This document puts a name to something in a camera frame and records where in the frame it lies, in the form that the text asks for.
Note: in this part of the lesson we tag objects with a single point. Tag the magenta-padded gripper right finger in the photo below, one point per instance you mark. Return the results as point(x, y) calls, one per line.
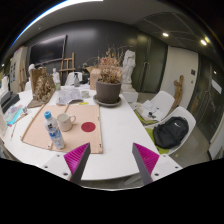
point(165, 166)

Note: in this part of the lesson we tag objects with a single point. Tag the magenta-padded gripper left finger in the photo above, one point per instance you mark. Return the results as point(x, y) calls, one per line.
point(56, 165)

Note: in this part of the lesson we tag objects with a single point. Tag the white blue-capped drink bottle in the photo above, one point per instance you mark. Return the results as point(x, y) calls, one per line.
point(55, 133)

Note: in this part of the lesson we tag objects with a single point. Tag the black backpack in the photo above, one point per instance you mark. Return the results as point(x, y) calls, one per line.
point(170, 131)

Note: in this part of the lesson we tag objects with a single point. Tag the white mug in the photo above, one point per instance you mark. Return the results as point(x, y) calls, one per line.
point(64, 121)

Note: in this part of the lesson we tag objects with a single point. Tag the flat round red coaster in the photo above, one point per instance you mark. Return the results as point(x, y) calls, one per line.
point(88, 127)

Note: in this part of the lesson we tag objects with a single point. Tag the thin pencil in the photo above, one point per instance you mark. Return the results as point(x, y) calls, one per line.
point(13, 131)

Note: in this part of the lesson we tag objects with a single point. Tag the white shell chair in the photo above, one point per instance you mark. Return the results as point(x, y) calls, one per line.
point(165, 100)
point(70, 79)
point(186, 115)

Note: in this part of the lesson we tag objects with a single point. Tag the stack of white papers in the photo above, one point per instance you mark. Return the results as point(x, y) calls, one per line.
point(150, 111)

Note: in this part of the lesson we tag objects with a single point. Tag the colourful printed book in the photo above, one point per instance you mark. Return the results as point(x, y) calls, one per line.
point(14, 114)

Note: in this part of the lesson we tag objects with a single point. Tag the small yellow strip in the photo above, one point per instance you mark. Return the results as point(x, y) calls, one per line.
point(83, 103)

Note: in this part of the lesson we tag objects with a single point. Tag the white canvas panel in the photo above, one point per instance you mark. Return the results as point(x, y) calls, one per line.
point(2, 125)

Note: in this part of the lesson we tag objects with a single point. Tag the open newspaper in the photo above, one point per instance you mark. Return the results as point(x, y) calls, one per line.
point(68, 95)

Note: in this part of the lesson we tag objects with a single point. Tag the small white cup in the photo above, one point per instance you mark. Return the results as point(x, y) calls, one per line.
point(85, 94)

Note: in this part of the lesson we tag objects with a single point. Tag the wooden standing figure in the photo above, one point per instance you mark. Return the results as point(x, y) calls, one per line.
point(178, 90)

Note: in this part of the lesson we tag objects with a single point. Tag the grey plant pot saucer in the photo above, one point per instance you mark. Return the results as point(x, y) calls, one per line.
point(115, 104)

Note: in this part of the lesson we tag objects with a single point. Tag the black flat box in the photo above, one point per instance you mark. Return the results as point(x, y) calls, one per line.
point(8, 100)

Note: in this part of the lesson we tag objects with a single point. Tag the small white figurine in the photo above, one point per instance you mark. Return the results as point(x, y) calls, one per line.
point(56, 76)

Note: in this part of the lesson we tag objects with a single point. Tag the dried plant in grey pot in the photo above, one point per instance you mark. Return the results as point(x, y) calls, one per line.
point(108, 91)

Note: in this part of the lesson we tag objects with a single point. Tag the brown cardboard box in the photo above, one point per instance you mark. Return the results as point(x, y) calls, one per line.
point(94, 78)

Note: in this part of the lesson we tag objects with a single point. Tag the wooden easel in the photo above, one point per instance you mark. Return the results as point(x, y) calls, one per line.
point(67, 69)

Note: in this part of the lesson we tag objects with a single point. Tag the white cabinet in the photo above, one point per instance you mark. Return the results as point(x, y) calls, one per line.
point(18, 66)

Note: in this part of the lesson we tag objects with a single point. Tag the tall white robed statue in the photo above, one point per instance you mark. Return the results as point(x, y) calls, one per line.
point(128, 66)

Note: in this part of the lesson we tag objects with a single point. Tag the round ceiling spotlight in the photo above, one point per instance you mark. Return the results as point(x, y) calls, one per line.
point(165, 34)
point(203, 42)

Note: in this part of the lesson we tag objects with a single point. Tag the long ceiling light panel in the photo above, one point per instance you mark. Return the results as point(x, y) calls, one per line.
point(50, 11)

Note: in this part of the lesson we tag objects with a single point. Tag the black wall screen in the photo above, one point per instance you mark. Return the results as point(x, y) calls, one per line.
point(48, 50)

